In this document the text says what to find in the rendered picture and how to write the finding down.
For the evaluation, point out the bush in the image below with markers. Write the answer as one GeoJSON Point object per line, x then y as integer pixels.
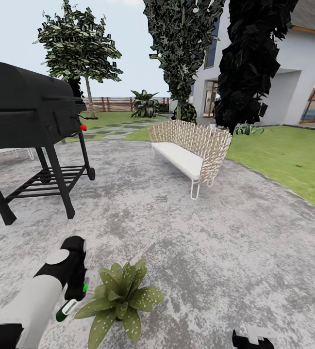
{"type": "Point", "coordinates": [247, 130]}
{"type": "Point", "coordinates": [145, 104]}
{"type": "Point", "coordinates": [188, 114]}

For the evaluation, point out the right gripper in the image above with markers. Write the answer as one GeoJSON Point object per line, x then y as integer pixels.
{"type": "Point", "coordinates": [241, 342]}

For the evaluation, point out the charcoal grill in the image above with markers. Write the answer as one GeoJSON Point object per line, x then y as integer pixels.
{"type": "Point", "coordinates": [38, 111]}

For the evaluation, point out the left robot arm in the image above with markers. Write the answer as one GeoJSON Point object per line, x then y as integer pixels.
{"type": "Point", "coordinates": [24, 320]}

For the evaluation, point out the insectifuge atomizer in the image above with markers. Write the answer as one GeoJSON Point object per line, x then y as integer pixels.
{"type": "Point", "coordinates": [69, 306]}

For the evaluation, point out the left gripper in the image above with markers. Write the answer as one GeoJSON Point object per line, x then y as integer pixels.
{"type": "Point", "coordinates": [75, 285]}

